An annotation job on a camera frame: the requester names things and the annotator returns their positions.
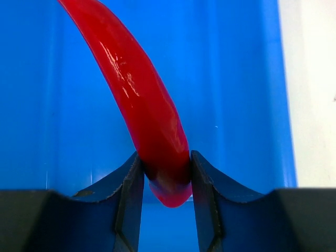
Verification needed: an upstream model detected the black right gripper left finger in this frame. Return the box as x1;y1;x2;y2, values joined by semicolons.
1;153;144;251

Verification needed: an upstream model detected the blue plastic bin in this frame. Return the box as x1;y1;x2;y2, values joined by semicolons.
1;1;297;251

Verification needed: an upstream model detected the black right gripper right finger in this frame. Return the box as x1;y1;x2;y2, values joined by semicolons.
191;151;335;251

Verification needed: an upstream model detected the red fake chili pepper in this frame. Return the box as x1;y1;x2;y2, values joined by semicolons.
60;1;192;208

